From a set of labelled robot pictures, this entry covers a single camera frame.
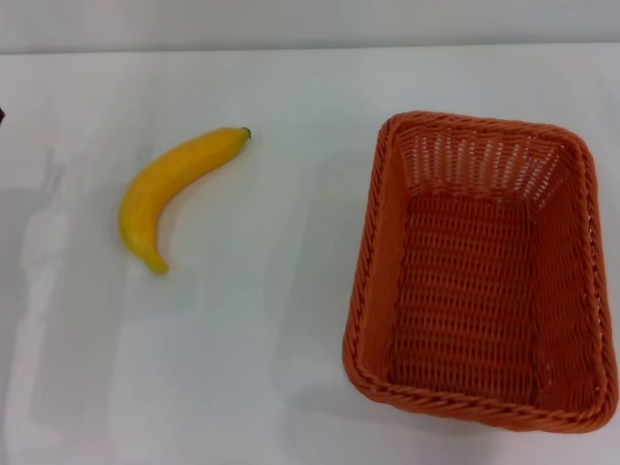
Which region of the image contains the yellow banana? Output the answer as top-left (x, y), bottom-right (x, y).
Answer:
top-left (119, 126), bottom-right (253, 276)

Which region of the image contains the orange woven rectangular basket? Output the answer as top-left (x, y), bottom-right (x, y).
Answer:
top-left (342, 109), bottom-right (620, 432)

